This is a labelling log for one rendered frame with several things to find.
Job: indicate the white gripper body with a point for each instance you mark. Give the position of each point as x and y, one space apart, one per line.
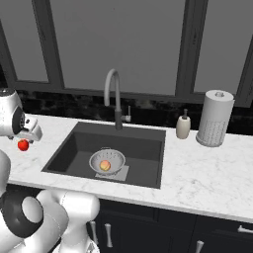
32 131

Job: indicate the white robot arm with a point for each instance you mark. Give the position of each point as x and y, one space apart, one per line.
52 217

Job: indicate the red apple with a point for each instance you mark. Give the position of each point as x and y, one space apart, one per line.
23 145

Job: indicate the orange yellow peach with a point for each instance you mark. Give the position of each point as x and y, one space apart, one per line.
105 165

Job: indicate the grey metal colander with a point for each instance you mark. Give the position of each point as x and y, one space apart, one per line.
115 158

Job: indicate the grey curved sink faucet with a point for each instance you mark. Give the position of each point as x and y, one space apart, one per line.
117 108

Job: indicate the dark grey sink basin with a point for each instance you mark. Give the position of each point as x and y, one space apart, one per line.
138 145

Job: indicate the grey square drain plate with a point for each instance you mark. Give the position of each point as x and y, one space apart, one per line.
122 174

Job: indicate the beige soap dispenser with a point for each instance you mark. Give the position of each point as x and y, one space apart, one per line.
183 127

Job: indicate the dark cupboard door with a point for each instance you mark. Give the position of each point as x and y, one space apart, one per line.
145 235
230 245

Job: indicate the dark framed window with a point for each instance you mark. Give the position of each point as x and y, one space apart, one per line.
191 49

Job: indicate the white paper towel roll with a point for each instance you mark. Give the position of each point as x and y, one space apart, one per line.
214 118

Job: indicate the dark drawer front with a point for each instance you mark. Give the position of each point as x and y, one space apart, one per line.
217 225

